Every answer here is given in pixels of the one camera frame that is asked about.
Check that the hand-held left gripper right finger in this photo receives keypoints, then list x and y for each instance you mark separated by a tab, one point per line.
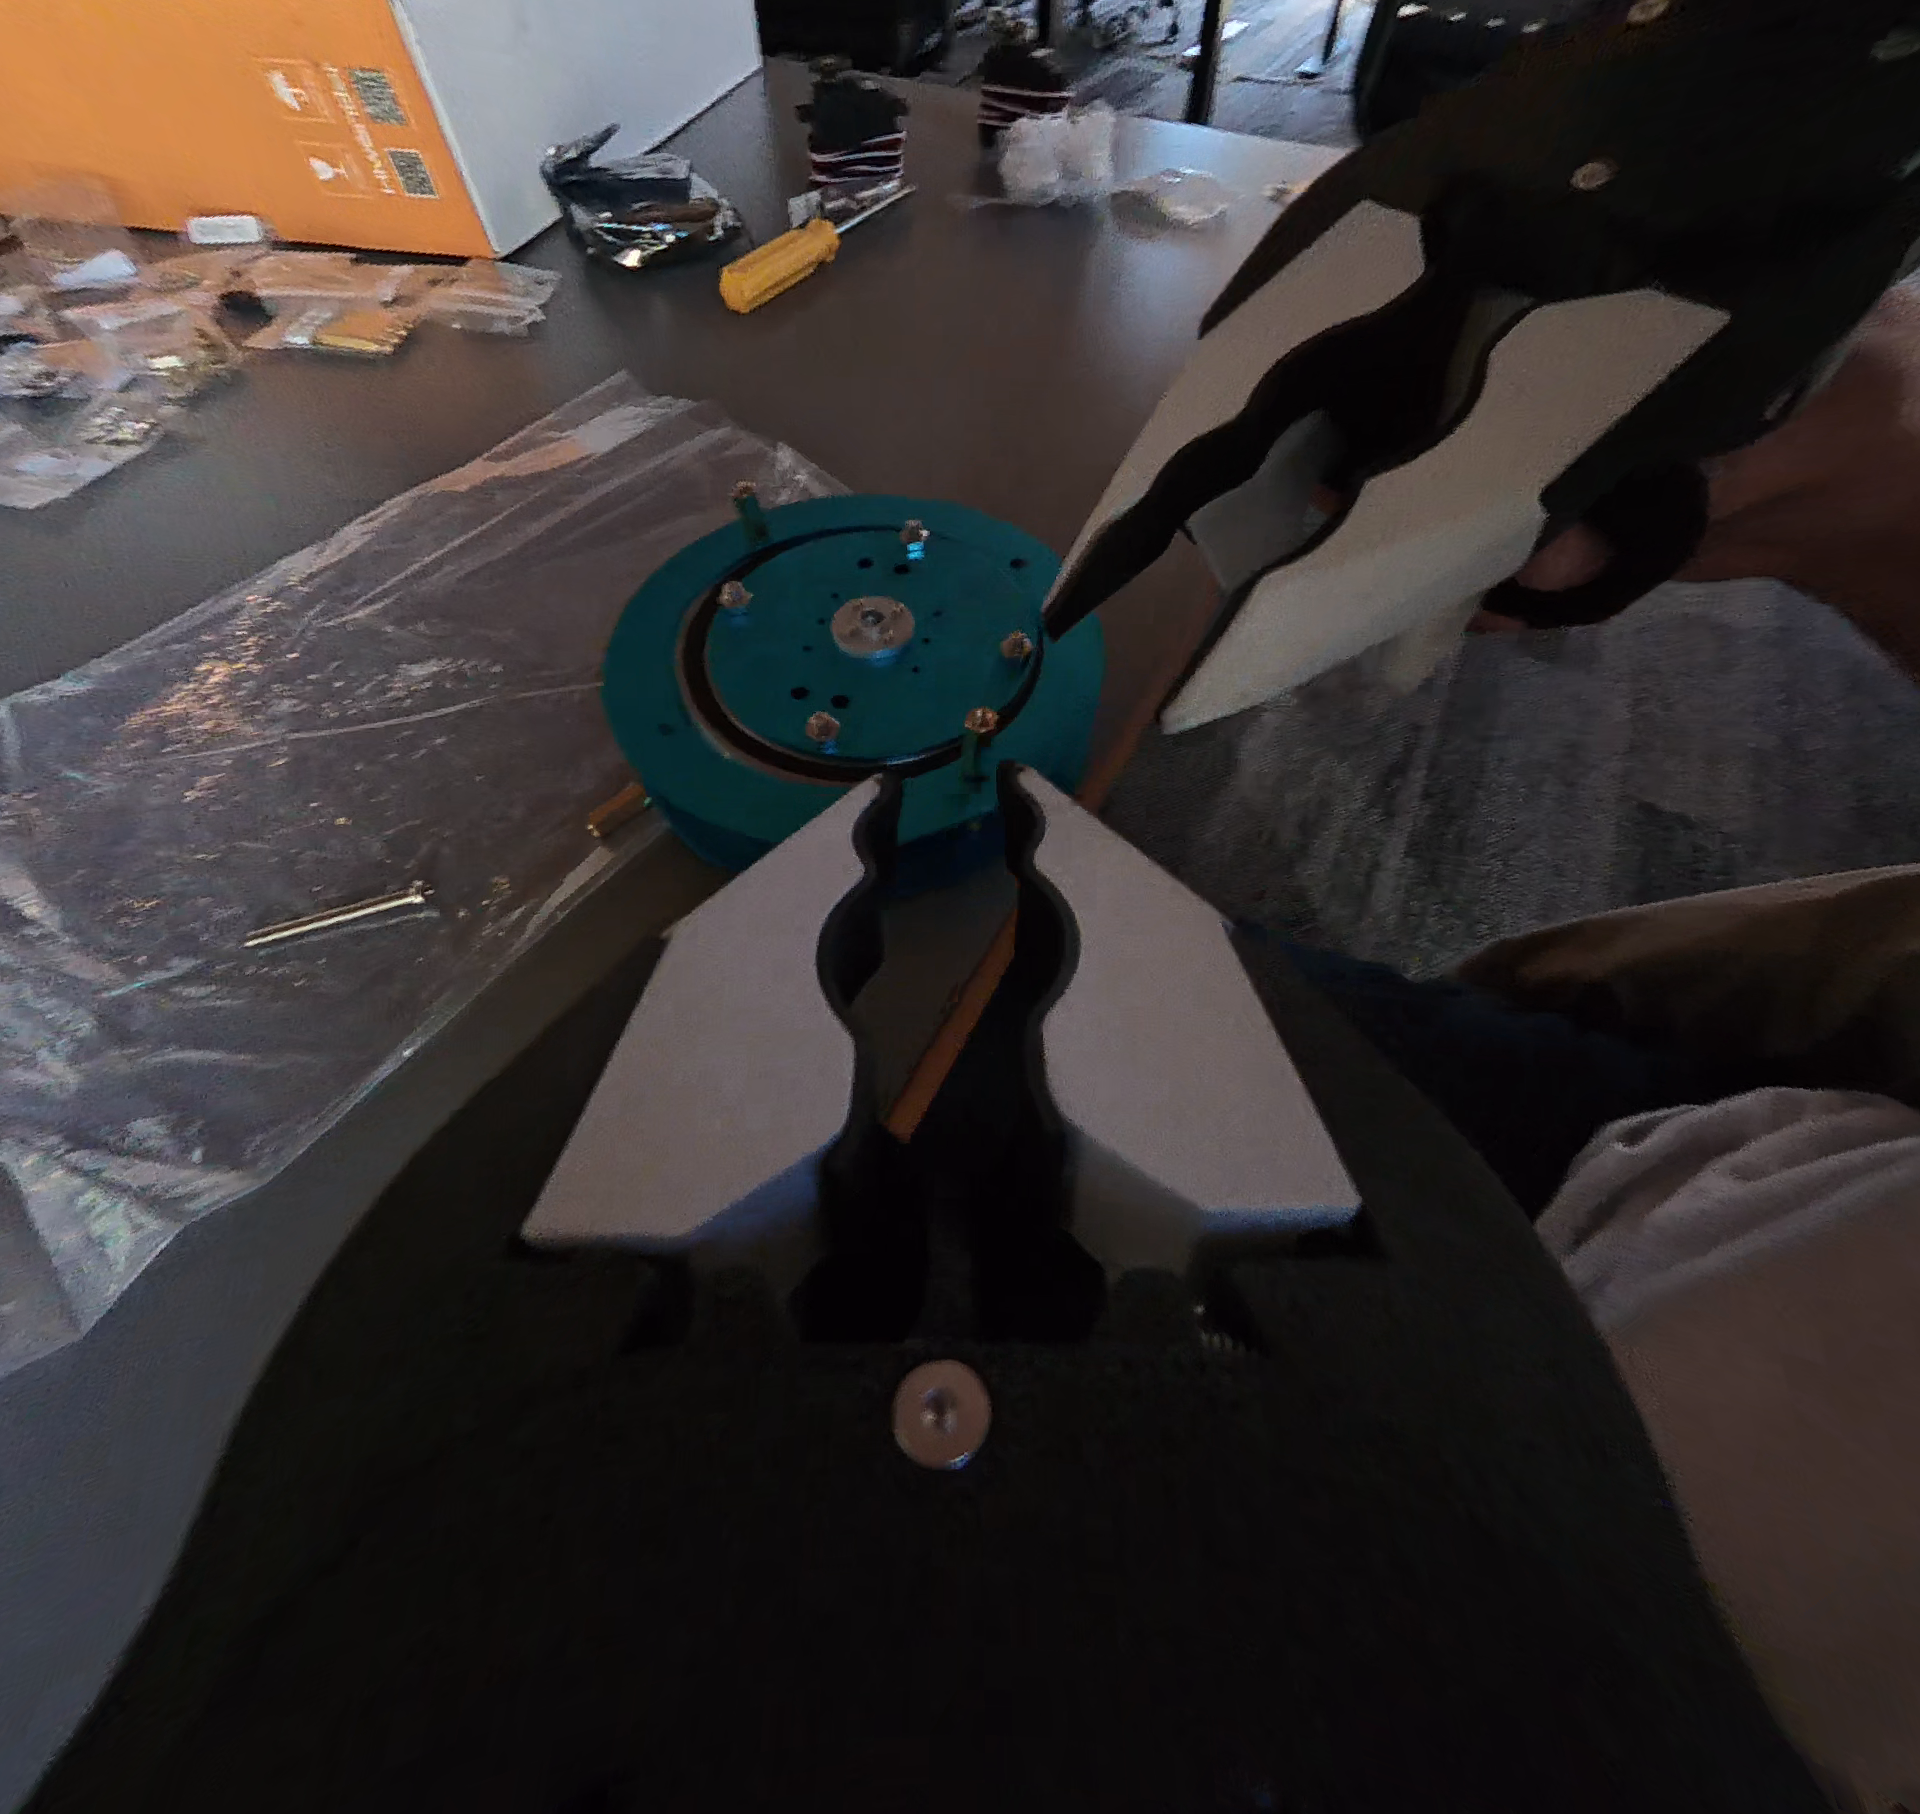
1190	1078

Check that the small brass spacer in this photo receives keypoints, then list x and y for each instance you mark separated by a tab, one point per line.
613	811

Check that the person's blue jeans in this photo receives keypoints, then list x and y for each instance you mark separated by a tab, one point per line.
1427	1046

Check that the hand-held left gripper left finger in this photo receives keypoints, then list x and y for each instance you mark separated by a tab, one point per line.
701	1078

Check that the clear plastic bag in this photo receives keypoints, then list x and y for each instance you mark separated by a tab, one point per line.
302	796

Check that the long steel screw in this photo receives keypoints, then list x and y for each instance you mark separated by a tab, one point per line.
334	919

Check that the small clear packet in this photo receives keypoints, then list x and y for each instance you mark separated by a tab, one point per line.
1182	194

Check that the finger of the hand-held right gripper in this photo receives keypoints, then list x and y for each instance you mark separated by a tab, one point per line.
1201	403
1427	545

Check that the yellow screwdriver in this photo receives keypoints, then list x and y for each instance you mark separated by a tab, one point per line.
782	269

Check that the clear bag of white parts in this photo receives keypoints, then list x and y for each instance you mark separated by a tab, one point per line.
1058	159

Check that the person's right hand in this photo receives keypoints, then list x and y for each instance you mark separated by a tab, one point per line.
1830	497

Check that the grey desk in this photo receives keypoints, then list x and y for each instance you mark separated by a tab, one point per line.
929	369

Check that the blue round metal turntable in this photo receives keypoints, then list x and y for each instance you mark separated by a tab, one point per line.
687	736

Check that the black foil bag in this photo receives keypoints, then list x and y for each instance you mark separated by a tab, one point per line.
644	201

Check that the orange cardboard box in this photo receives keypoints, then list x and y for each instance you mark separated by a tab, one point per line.
179	105

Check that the pile of clear hardware bags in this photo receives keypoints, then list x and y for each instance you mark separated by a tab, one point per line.
179	328

